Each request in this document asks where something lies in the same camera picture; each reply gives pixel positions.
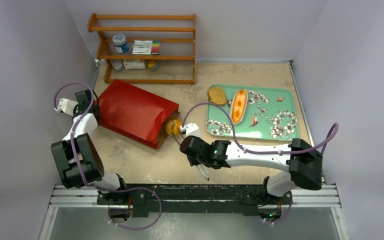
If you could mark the green floral tray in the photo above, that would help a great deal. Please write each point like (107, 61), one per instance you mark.
(270, 113)

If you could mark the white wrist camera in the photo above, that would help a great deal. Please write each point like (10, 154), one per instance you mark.
(66, 106)
(190, 129)

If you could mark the clear plastic bottle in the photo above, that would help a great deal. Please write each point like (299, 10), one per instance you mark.
(117, 64)

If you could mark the blue lidded jar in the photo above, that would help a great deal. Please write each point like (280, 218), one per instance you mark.
(120, 43)

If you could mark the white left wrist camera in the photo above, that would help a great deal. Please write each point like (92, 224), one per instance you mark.
(66, 106)

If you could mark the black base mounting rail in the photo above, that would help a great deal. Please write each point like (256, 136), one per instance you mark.
(245, 199)

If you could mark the red paper bag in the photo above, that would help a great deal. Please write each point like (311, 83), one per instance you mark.
(136, 113)

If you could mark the metal tongs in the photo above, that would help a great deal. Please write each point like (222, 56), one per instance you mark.
(201, 168)

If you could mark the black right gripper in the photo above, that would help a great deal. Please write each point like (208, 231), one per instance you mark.
(188, 148)

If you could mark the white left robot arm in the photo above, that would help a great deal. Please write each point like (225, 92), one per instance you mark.
(76, 158)

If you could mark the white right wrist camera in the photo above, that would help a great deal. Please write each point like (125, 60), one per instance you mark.
(190, 129)

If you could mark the yellow grey cube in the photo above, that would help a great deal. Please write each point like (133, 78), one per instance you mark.
(152, 65)

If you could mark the fake baguette bread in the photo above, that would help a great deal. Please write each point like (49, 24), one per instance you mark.
(238, 106)

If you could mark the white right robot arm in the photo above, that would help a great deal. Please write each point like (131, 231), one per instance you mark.
(300, 164)

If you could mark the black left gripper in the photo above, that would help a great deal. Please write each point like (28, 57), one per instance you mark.
(75, 110)

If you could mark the small white box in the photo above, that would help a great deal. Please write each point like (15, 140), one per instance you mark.
(134, 64)

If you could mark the coloured marker set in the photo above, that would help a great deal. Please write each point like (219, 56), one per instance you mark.
(146, 47)

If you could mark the wooden shelf rack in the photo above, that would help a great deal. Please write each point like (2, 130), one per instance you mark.
(106, 50)

